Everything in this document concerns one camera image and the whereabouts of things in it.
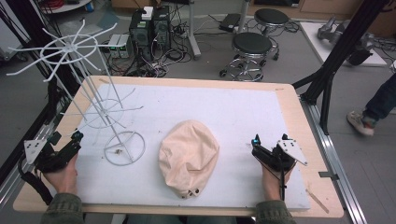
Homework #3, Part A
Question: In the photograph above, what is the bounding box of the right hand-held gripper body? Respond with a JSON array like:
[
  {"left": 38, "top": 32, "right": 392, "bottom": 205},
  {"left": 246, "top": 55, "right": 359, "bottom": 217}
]
[{"left": 262, "top": 138, "right": 309, "bottom": 173}]

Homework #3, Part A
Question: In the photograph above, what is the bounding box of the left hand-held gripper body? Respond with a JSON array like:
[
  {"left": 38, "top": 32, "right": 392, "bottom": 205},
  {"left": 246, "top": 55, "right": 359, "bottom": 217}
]
[{"left": 23, "top": 137, "right": 76, "bottom": 175}]

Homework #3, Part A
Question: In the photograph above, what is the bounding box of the person's left hand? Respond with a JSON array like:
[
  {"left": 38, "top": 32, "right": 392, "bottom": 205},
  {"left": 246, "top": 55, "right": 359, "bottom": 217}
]
[{"left": 42, "top": 152, "right": 79, "bottom": 196}]

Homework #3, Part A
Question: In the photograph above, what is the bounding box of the thin wooden stick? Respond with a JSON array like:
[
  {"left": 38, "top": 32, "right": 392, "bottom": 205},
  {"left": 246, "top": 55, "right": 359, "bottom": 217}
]
[{"left": 305, "top": 188, "right": 331, "bottom": 215}]

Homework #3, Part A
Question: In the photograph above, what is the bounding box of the white table mat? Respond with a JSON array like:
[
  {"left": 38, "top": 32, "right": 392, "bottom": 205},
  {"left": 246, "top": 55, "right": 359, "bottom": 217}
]
[{"left": 75, "top": 82, "right": 312, "bottom": 211}]

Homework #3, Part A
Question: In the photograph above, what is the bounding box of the beige cloth hat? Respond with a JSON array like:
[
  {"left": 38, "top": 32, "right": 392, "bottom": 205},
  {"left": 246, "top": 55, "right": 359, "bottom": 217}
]
[{"left": 157, "top": 119, "right": 220, "bottom": 200}]

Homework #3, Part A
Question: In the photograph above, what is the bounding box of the large black round stool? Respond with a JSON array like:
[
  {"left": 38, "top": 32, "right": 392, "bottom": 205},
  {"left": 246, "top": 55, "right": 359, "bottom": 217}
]
[{"left": 219, "top": 31, "right": 280, "bottom": 83}]

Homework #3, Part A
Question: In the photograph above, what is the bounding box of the white floor board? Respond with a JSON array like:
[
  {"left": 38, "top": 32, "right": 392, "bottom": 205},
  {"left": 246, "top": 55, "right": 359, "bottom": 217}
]
[{"left": 299, "top": 21, "right": 389, "bottom": 68}]

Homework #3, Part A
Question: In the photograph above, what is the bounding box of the white power supply box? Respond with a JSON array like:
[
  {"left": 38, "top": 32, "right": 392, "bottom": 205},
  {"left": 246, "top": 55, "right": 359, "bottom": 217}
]
[
  {"left": 107, "top": 34, "right": 121, "bottom": 59},
  {"left": 119, "top": 34, "right": 134, "bottom": 60}
]

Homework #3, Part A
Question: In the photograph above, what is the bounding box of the small black round stool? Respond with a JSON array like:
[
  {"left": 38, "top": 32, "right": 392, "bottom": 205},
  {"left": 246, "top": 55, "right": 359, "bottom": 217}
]
[{"left": 253, "top": 7, "right": 291, "bottom": 35}]

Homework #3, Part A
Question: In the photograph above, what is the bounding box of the flat black box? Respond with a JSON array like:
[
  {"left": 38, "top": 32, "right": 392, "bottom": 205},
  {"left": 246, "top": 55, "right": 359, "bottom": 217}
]
[{"left": 218, "top": 12, "right": 242, "bottom": 34}]

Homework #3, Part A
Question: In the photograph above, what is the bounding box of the black computer tower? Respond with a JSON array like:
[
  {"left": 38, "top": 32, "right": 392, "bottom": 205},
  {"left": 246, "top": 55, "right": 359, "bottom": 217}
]
[
  {"left": 151, "top": 5, "right": 172, "bottom": 53},
  {"left": 128, "top": 8, "right": 154, "bottom": 63}
]

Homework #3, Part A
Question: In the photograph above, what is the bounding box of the grey metal table leg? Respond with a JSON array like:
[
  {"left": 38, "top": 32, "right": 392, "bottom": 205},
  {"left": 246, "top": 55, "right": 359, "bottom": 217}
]
[{"left": 186, "top": 0, "right": 203, "bottom": 61}]

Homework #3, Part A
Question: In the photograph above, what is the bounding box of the white box on computer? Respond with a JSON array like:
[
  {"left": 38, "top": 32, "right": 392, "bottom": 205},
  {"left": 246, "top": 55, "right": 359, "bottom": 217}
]
[{"left": 141, "top": 6, "right": 155, "bottom": 21}]

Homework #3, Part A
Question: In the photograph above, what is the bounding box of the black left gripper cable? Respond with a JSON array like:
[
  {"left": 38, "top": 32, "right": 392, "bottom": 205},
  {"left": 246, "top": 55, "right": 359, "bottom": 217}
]
[{"left": 17, "top": 155, "right": 54, "bottom": 206}]

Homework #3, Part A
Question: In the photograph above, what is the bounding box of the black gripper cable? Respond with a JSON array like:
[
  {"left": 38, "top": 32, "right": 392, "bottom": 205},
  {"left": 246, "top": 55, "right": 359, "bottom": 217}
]
[
  {"left": 17, "top": 155, "right": 54, "bottom": 206},
  {"left": 278, "top": 155, "right": 288, "bottom": 202}
]

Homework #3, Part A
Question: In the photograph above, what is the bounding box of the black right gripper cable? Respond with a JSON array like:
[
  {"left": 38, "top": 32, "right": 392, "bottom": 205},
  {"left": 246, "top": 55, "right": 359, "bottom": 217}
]
[{"left": 278, "top": 155, "right": 288, "bottom": 202}]

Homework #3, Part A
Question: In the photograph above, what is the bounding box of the aluminium side rail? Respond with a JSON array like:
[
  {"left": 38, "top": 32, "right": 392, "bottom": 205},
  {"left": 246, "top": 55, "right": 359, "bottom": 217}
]
[{"left": 299, "top": 95, "right": 370, "bottom": 224}]

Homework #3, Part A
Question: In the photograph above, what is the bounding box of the grey metal bracket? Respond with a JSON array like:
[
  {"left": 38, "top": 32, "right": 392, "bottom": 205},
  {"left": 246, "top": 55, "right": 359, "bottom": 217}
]
[{"left": 318, "top": 170, "right": 340, "bottom": 182}]

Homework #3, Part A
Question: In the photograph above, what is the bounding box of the white wire hat rack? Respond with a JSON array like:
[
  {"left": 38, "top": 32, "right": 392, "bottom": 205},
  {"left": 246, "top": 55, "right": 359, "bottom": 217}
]
[{"left": 6, "top": 19, "right": 147, "bottom": 167}]

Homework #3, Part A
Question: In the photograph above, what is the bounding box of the black metal frame stand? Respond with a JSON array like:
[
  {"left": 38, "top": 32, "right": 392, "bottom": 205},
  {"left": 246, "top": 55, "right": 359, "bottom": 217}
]
[{"left": 291, "top": 0, "right": 391, "bottom": 136}]

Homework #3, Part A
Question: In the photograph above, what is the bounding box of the black metal frame post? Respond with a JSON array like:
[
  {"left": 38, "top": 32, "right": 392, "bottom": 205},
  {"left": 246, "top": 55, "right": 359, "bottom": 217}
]
[{"left": 0, "top": 0, "right": 80, "bottom": 104}]

